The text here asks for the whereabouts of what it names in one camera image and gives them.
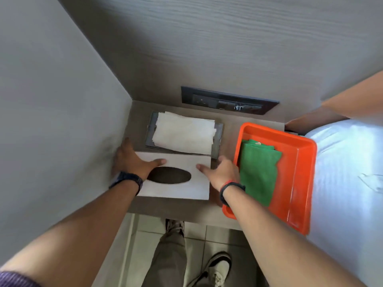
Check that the orange plastic tray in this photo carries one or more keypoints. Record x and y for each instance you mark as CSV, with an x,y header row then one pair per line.
x,y
299,182

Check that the person's right hand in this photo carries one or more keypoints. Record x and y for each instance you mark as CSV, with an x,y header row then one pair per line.
x,y
222,176

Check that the person's shoe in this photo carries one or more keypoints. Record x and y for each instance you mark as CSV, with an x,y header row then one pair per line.
x,y
175,226
214,271

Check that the person's right forearm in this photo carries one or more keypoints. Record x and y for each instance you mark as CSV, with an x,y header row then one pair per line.
x,y
284,245

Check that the green cloth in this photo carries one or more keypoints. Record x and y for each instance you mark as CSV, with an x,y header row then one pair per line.
x,y
258,171

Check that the person's left shoe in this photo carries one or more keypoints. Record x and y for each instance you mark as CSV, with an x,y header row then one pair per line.
x,y
175,226

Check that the person's right thumb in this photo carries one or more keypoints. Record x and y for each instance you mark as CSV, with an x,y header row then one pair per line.
x,y
205,169

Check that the purple sleeve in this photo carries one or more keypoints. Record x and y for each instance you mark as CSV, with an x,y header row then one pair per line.
x,y
16,280

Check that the person's left hand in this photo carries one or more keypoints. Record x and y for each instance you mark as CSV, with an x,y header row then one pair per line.
x,y
129,163

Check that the black wristband with orange edge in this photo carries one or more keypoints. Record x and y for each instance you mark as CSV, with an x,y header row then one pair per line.
x,y
230,188

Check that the black wall socket panel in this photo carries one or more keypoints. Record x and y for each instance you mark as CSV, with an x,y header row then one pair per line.
x,y
227,101

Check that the black wristwatch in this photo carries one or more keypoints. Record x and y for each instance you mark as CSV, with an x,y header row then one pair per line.
x,y
127,179

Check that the person's left leg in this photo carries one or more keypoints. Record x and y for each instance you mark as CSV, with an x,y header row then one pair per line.
x,y
167,260

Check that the grey tissue box base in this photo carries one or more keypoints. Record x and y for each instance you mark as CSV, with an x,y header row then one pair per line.
x,y
217,137

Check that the white tissue box cover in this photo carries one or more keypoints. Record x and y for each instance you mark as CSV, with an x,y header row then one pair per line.
x,y
179,188

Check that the stack of white tissues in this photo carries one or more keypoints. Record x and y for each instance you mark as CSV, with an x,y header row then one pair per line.
x,y
184,132

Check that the person's right shoe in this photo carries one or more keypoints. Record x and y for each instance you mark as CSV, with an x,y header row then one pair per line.
x,y
214,271

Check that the person's left forearm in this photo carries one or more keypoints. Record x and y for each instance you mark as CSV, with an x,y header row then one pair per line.
x,y
68,236

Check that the person's left thumb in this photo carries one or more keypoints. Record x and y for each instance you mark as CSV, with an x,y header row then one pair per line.
x,y
156,162

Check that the white bed sheet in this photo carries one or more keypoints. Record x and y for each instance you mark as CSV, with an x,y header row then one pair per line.
x,y
344,191

